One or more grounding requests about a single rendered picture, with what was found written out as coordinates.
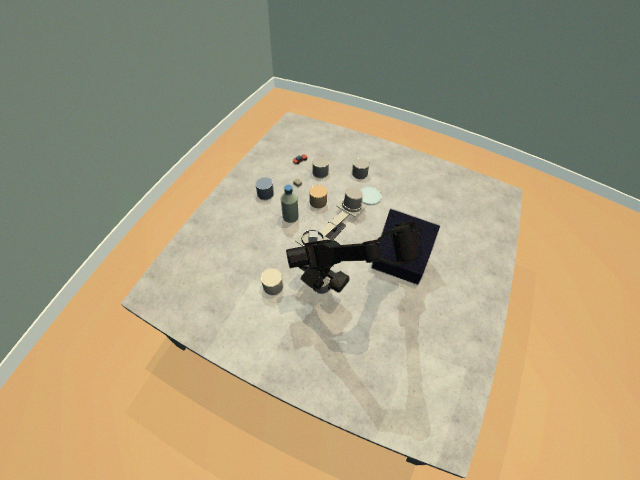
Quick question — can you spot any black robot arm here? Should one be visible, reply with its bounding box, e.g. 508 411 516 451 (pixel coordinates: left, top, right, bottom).
286 220 423 290

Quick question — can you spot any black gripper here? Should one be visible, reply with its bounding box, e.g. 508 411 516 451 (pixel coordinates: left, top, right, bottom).
298 265 350 293

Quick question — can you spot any beige balance beam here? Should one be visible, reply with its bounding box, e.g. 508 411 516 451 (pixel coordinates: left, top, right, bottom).
295 199 367 246

